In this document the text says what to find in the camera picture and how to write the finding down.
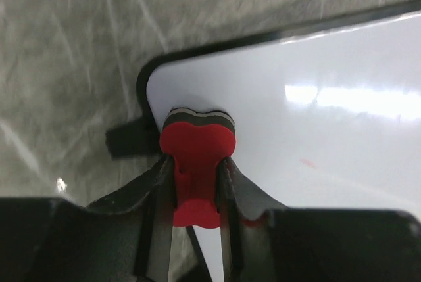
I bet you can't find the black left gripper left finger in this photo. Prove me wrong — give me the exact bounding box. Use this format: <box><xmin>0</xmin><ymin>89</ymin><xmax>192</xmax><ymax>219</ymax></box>
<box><xmin>88</xmin><ymin>155</ymin><xmax>176</xmax><ymax>281</ymax></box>

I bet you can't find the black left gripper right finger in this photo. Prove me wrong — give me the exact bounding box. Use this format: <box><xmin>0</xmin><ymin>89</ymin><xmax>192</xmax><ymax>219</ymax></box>
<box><xmin>216</xmin><ymin>157</ymin><xmax>287</xmax><ymax>281</ymax></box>

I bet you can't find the red and black whiteboard eraser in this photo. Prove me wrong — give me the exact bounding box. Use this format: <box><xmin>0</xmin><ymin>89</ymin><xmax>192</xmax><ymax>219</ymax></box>
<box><xmin>159</xmin><ymin>108</ymin><xmax>236</xmax><ymax>229</ymax></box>

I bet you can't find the small black-framed whiteboard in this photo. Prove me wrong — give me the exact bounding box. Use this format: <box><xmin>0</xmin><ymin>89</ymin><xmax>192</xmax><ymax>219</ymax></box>
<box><xmin>136</xmin><ymin>0</ymin><xmax>421</xmax><ymax>282</ymax></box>

